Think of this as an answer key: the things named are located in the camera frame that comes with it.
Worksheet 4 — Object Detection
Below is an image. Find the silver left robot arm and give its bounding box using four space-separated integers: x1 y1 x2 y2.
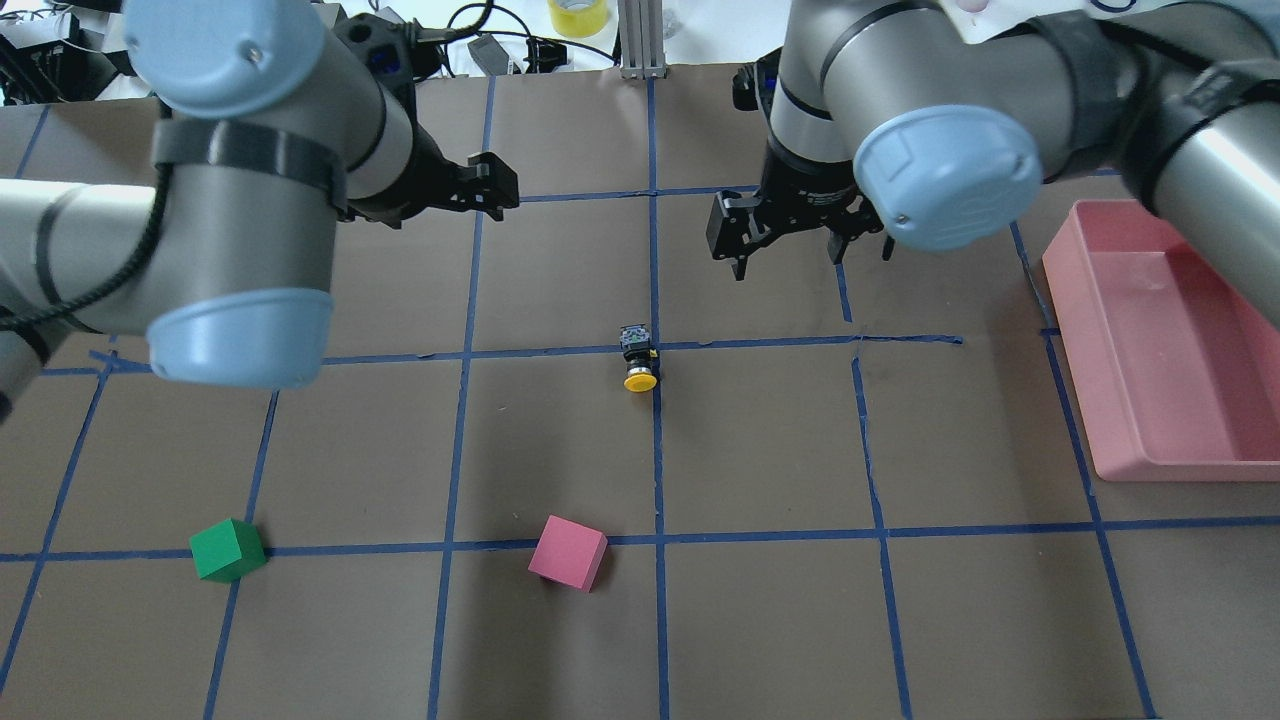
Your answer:
1 1 520 418

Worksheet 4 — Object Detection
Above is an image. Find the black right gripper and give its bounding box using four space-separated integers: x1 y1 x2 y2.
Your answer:
707 60 896 282

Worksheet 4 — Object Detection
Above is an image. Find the green foam cube near left arm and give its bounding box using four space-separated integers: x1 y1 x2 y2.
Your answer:
188 518 268 583

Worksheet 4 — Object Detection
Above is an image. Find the pink plastic bin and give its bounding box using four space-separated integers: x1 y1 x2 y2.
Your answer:
1043 200 1279 483

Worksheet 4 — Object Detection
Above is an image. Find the aluminium profile post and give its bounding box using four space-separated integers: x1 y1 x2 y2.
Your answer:
617 0 668 79

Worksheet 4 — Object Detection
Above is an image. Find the yellow tape roll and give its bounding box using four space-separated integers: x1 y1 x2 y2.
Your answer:
547 0 611 38

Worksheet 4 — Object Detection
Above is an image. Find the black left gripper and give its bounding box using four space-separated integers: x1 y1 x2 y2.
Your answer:
335 13 520 225

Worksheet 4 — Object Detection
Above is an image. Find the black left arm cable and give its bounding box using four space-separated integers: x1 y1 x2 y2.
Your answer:
0 150 172 331

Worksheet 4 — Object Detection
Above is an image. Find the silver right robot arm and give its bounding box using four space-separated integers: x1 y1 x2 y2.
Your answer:
707 1 1277 323

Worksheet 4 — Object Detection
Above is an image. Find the yellow push button switch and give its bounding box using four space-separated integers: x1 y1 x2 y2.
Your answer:
620 323 660 395

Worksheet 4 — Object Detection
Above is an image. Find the pink foam cube centre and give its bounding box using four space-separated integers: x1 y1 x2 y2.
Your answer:
527 515 608 593

